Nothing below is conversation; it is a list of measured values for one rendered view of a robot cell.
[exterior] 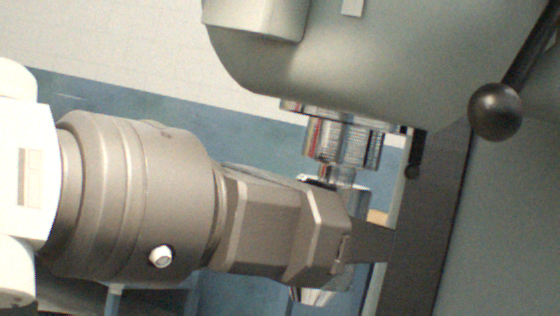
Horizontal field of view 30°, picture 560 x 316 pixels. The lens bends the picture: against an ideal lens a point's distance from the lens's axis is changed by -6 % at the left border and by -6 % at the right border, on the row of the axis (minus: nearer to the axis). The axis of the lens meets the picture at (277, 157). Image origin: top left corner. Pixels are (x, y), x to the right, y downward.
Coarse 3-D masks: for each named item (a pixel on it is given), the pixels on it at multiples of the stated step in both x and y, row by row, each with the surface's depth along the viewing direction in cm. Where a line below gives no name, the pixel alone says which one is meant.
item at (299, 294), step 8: (288, 288) 66; (296, 288) 65; (304, 288) 64; (296, 296) 65; (304, 296) 65; (312, 296) 65; (320, 296) 65; (328, 296) 65; (312, 304) 65; (320, 304) 65
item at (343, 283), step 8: (352, 208) 64; (360, 208) 64; (368, 208) 65; (360, 216) 64; (352, 264) 65; (344, 272) 64; (352, 272) 65; (336, 280) 64; (344, 280) 64; (352, 280) 66; (320, 288) 64; (328, 288) 64; (336, 288) 64; (344, 288) 65
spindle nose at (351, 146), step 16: (320, 128) 64; (336, 128) 63; (352, 128) 63; (304, 144) 65; (320, 144) 64; (336, 144) 63; (352, 144) 63; (368, 144) 64; (320, 160) 64; (336, 160) 63; (352, 160) 63; (368, 160) 64
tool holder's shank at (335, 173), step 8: (320, 168) 65; (328, 168) 65; (336, 168) 65; (344, 168) 65; (352, 168) 64; (320, 176) 65; (328, 176) 65; (336, 176) 65; (344, 176) 65; (352, 176) 65; (344, 184) 65; (352, 184) 65
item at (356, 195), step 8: (304, 176) 65; (312, 176) 66; (312, 184) 64; (320, 184) 64; (328, 184) 64; (336, 184) 64; (336, 192) 63; (344, 192) 63; (352, 192) 64; (360, 192) 64; (368, 192) 65; (344, 200) 63; (352, 200) 64; (360, 200) 64; (368, 200) 65
